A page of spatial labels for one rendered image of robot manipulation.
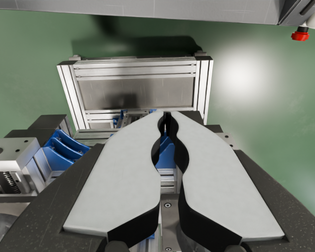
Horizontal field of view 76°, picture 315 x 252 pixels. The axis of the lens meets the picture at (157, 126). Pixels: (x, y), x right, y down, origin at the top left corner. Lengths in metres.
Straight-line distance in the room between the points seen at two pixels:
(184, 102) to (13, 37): 1.11
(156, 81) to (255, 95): 0.74
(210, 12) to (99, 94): 0.98
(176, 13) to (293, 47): 1.27
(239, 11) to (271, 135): 1.52
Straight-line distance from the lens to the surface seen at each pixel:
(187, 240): 0.51
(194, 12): 0.38
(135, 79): 1.19
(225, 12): 0.39
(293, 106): 1.77
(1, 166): 0.58
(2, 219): 0.62
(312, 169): 2.31
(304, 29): 0.61
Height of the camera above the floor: 1.32
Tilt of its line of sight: 57 degrees down
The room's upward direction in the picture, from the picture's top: 179 degrees counter-clockwise
